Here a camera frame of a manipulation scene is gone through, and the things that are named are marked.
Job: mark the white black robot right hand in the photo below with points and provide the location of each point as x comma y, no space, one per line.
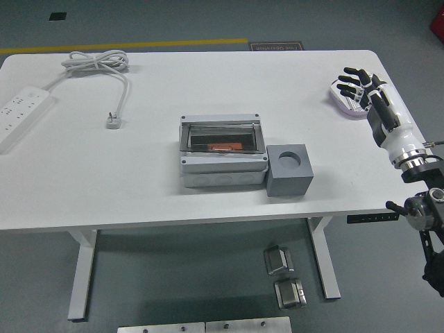
399,138

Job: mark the orange cylindrical battery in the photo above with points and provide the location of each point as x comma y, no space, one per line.
225,145

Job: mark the transparent hinged box lid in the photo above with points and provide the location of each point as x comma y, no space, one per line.
222,133

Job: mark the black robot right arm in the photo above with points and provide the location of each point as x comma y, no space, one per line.
425,215

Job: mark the grey plastic junction box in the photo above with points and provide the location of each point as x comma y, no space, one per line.
222,173

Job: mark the purple tray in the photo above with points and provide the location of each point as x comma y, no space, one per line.
343,110

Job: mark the white blank cover plate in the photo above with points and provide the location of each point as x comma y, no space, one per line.
334,92

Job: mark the black table control panel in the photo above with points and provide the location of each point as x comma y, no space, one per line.
371,219

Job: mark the grey block with round hole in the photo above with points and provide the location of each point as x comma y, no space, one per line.
288,184

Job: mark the red object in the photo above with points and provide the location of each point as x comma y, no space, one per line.
437,22

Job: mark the white table leg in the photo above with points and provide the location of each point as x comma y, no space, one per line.
83,277
326,263

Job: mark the metal foot block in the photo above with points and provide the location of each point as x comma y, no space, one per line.
289,295
277,260

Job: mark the white power strip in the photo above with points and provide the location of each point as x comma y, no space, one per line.
21,111

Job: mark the metal base plate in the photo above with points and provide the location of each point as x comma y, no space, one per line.
248,326
159,328

